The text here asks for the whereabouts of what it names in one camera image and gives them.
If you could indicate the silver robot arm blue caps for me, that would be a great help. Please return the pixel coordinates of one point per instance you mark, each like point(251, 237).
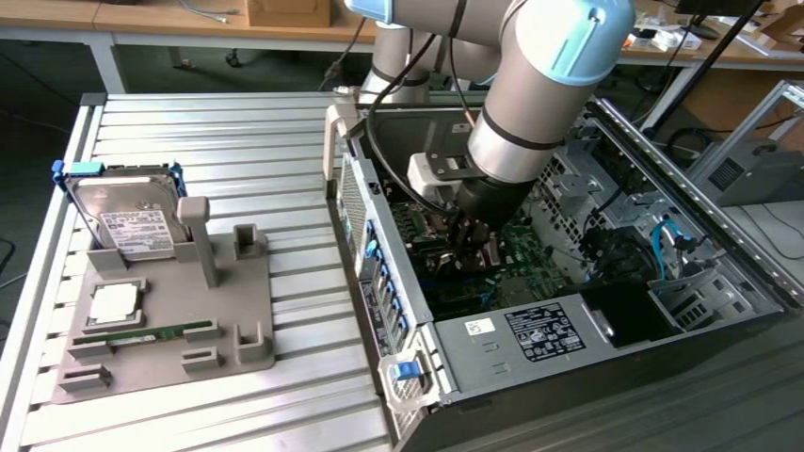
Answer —
point(540, 80)

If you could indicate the grey metal cabinet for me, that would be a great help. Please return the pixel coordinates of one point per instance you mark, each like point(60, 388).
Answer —
point(767, 179)

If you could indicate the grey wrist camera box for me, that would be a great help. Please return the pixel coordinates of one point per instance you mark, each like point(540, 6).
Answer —
point(433, 176)

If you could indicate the brown cardboard box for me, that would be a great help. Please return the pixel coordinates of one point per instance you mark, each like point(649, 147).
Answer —
point(288, 11)

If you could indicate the aluminium profile frame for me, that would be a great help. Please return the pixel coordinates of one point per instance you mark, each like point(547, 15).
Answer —
point(763, 110)

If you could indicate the silver chipset heatsink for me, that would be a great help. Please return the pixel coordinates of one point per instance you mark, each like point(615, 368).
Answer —
point(517, 289)

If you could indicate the metal disk bay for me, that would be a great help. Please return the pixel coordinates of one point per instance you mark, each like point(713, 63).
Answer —
point(691, 306)

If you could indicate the hard disk in blue caddy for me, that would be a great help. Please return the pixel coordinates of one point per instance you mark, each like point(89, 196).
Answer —
point(125, 212)

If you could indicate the black monitor stand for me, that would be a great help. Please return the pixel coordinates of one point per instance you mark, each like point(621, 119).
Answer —
point(700, 30)

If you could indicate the black RAM stick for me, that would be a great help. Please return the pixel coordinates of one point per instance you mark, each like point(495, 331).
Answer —
point(427, 249)

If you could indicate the CPU socket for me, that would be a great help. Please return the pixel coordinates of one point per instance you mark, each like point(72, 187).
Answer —
point(436, 221)

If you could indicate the white small box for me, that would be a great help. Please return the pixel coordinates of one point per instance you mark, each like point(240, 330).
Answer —
point(681, 41)

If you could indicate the green RAM stick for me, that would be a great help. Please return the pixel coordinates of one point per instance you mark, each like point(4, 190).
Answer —
point(144, 335)

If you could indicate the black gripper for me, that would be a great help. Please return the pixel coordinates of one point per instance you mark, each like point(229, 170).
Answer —
point(492, 202)

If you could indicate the grey parts rack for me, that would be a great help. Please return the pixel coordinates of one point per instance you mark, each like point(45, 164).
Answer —
point(163, 292)

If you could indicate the grey power supply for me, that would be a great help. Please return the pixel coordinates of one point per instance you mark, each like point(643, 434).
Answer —
point(489, 348)

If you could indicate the silver CPU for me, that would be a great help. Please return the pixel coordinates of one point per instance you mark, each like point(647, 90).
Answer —
point(113, 303)

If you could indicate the open grey PC case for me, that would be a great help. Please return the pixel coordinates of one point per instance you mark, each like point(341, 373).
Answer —
point(352, 198)

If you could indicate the blue case latch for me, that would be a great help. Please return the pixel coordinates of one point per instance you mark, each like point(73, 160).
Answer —
point(405, 369)

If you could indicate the green motherboard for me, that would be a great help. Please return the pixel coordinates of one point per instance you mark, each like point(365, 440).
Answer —
point(528, 249)

